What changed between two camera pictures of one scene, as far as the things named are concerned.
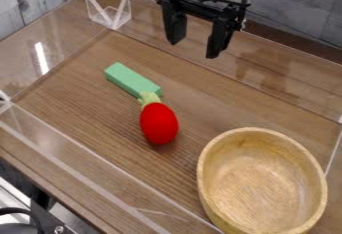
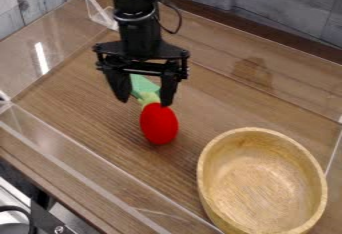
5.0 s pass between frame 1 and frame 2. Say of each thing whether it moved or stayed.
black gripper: moved
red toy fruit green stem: stayed
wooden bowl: stayed
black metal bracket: stayed
